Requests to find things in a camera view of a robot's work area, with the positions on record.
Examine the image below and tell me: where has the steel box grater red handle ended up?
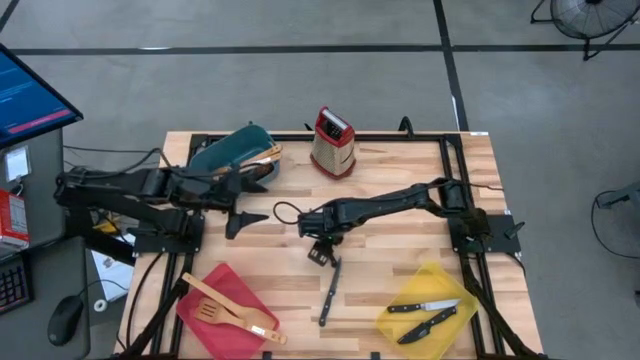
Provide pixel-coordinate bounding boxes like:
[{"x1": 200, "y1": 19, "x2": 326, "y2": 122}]
[{"x1": 309, "y1": 105, "x2": 357, "y2": 180}]

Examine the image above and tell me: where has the grey desk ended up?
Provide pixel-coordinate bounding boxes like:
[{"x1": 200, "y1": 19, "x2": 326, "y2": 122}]
[{"x1": 0, "y1": 127, "x2": 92, "y2": 360}]

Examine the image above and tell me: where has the white card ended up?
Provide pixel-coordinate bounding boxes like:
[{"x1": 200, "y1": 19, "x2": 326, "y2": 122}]
[{"x1": 3, "y1": 145, "x2": 32, "y2": 183}]

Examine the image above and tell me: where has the black floor fan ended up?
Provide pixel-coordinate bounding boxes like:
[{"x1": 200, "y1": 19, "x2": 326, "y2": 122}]
[{"x1": 529, "y1": 0, "x2": 640, "y2": 62}]

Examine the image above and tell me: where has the black keyboard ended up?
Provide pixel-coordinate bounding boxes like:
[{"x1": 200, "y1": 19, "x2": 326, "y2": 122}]
[{"x1": 0, "y1": 255, "x2": 32, "y2": 317}]

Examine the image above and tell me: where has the white paper sheet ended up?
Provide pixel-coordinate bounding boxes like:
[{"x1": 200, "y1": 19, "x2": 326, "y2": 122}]
[{"x1": 91, "y1": 233, "x2": 137, "y2": 304}]

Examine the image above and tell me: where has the blue-screen computer monitor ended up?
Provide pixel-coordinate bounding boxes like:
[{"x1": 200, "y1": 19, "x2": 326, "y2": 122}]
[{"x1": 0, "y1": 42, "x2": 85, "y2": 150}]

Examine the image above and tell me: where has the long black-handled knife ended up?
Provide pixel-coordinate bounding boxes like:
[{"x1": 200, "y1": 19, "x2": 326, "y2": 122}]
[{"x1": 318, "y1": 256, "x2": 343, "y2": 328}]

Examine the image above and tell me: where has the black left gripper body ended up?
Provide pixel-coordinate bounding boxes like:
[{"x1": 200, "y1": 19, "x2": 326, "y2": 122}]
[{"x1": 197, "y1": 167, "x2": 247, "y2": 212}]

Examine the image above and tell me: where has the dark wooden spoon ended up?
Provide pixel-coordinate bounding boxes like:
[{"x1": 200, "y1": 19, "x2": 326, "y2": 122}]
[{"x1": 239, "y1": 162, "x2": 274, "y2": 182}]

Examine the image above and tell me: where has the slotted wooden spatula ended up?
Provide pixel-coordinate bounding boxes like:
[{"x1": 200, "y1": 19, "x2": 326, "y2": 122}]
[{"x1": 193, "y1": 297, "x2": 289, "y2": 346}]

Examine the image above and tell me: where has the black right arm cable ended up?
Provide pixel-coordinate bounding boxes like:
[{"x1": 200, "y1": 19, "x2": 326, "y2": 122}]
[{"x1": 272, "y1": 200, "x2": 305, "y2": 227}]

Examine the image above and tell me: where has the all-black knife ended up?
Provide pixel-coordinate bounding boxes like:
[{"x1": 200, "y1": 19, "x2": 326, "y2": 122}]
[{"x1": 396, "y1": 306, "x2": 459, "y2": 346}]

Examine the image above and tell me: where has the black computer mouse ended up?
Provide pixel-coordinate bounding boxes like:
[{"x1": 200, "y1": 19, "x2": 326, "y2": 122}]
[{"x1": 46, "y1": 293, "x2": 85, "y2": 348}]

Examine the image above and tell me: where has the yellow translucent tray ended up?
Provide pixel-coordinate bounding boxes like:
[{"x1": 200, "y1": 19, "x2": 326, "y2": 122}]
[{"x1": 375, "y1": 259, "x2": 482, "y2": 360}]

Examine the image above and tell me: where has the black-handled knife bright blade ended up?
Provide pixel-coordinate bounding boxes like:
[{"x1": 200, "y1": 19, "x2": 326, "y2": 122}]
[{"x1": 386, "y1": 298, "x2": 462, "y2": 315}]

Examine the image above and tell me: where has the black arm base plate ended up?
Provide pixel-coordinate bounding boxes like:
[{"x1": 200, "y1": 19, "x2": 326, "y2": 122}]
[
  {"x1": 132, "y1": 214, "x2": 206, "y2": 255},
  {"x1": 447, "y1": 213, "x2": 522, "y2": 255}
]

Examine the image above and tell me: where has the red translucent tray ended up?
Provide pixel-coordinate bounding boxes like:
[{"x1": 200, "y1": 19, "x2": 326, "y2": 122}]
[{"x1": 175, "y1": 262, "x2": 281, "y2": 360}]

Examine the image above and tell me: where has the grey metal stand foot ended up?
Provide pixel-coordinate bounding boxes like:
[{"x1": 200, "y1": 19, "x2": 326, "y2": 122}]
[{"x1": 595, "y1": 179, "x2": 640, "y2": 210}]

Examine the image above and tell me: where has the teal plastic bin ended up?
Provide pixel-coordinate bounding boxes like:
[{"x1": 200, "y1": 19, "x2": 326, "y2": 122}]
[{"x1": 187, "y1": 123, "x2": 282, "y2": 186}]

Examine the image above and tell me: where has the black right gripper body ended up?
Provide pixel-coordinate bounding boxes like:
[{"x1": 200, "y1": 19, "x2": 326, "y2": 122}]
[{"x1": 298, "y1": 202, "x2": 351, "y2": 241}]

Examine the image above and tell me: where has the red box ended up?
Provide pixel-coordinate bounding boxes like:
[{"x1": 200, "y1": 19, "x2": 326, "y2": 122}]
[{"x1": 0, "y1": 188, "x2": 30, "y2": 250}]

